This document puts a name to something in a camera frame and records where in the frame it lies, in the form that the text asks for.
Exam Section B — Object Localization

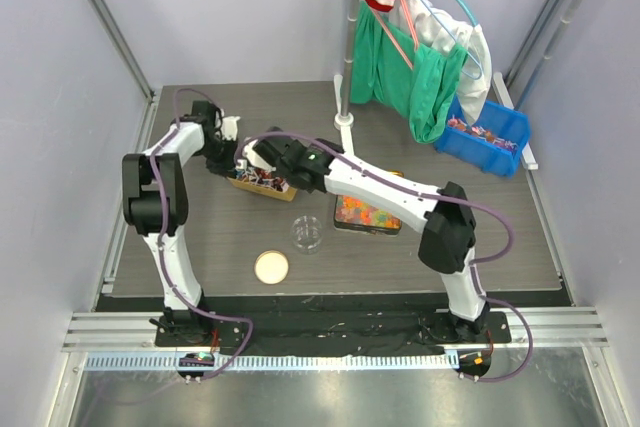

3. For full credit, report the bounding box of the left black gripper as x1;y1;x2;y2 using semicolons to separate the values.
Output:
199;136;240;181

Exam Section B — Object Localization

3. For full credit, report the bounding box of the round wooden jar lid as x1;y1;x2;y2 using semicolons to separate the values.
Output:
254;250;289;285

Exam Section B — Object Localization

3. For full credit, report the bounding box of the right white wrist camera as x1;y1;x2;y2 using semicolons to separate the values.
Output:
236;149;275;173

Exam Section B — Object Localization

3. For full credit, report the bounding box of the gold tin of gummy candies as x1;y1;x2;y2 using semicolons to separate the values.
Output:
333;195;402;236

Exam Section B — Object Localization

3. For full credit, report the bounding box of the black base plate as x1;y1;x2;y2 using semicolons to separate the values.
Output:
149;293;512;357

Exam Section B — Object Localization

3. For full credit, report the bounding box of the white clothes rack stand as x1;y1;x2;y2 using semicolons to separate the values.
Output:
333;0;539;171

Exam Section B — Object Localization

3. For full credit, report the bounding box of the green cloth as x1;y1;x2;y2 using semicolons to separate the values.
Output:
351;2;467;144

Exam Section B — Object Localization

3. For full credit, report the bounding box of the clear glass jar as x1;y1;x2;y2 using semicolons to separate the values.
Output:
290;215;323;255

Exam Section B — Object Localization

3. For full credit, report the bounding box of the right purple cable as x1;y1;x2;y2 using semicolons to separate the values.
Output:
234;131;535;383

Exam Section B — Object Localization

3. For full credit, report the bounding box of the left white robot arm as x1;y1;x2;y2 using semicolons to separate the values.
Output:
122;101;240;346

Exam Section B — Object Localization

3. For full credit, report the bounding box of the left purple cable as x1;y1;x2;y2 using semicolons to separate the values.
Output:
149;87;256;381

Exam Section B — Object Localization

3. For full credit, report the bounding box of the white cloth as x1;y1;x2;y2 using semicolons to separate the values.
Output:
394;0;493;124

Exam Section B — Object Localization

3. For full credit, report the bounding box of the purple cable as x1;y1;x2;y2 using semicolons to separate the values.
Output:
149;87;256;381
234;131;535;383

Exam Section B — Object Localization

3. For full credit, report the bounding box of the blue plastic bin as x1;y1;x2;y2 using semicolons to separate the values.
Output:
434;97;531;178

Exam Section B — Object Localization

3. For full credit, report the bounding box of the white slotted cable duct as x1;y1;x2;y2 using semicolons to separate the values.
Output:
84;350;459;373

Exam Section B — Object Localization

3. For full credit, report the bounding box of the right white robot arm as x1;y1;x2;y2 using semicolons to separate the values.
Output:
236;127;490;342

